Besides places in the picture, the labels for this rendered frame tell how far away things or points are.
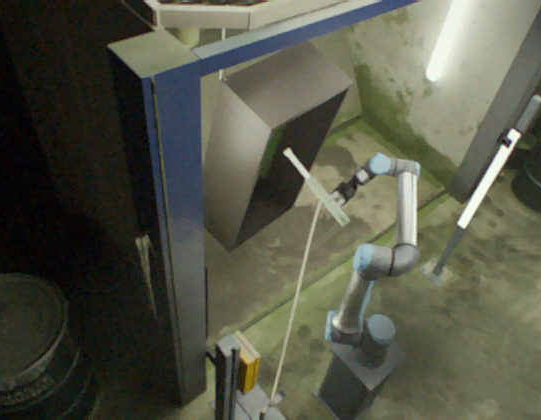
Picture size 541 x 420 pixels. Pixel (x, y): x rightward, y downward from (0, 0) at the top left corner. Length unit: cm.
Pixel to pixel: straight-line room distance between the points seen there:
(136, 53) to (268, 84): 109
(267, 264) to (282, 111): 163
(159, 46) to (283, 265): 249
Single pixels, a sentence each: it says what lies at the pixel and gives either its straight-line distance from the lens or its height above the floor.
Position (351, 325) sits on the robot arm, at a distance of 247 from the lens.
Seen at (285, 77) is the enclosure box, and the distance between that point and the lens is 253.
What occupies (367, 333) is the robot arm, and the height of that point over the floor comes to 89.
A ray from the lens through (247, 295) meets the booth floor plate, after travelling 356.
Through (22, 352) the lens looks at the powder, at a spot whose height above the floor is 86.
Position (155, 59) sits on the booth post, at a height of 229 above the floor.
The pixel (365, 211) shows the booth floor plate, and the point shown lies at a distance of 422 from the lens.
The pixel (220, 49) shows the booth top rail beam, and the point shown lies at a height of 229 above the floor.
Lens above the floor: 306
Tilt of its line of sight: 49 degrees down
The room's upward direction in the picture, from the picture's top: 12 degrees clockwise
